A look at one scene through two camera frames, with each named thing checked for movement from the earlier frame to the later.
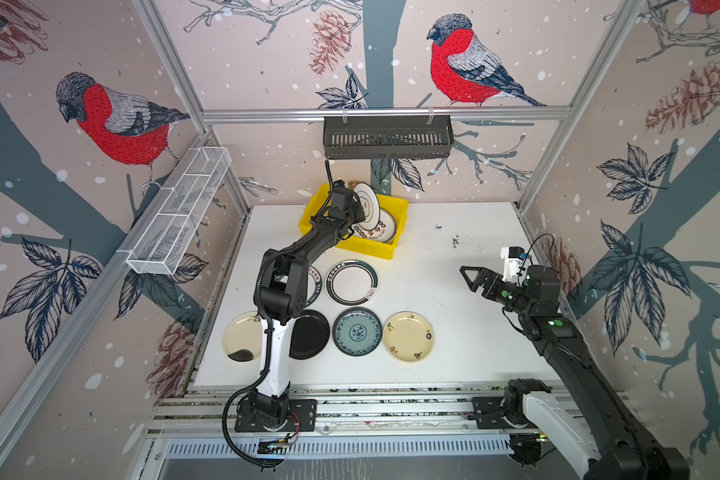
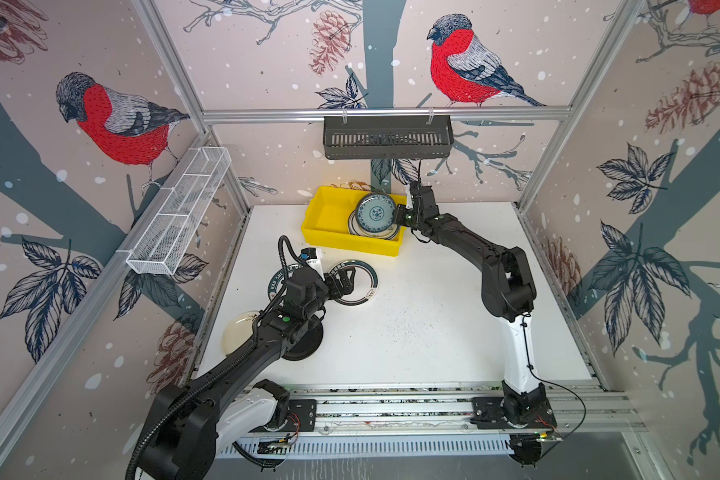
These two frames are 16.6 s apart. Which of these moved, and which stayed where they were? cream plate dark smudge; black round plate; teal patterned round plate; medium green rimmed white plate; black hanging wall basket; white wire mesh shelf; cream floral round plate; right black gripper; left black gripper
Moved: cream floral round plate; left black gripper; right black gripper; teal patterned round plate
Stayed: cream plate dark smudge; medium green rimmed white plate; black hanging wall basket; white wire mesh shelf; black round plate
